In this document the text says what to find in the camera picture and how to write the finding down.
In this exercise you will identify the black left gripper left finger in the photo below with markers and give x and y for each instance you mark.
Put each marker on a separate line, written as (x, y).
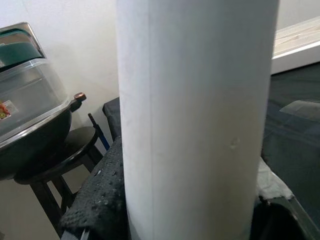
(105, 195)

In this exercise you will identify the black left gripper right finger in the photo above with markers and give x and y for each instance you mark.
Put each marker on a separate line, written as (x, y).
(272, 185)

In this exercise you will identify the white plastic table leg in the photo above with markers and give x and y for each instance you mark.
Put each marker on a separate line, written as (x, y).
(195, 112)

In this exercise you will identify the white plastic table top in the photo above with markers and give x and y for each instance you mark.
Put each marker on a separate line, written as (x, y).
(297, 42)

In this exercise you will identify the black plastic sheet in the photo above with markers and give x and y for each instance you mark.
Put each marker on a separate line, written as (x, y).
(292, 155)

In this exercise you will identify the black round stand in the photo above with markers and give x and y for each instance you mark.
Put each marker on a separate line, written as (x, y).
(80, 140)

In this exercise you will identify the black wok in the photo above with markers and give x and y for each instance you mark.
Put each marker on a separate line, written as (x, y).
(37, 150)

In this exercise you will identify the clear plastic container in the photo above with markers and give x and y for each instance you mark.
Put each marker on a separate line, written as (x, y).
(25, 100)

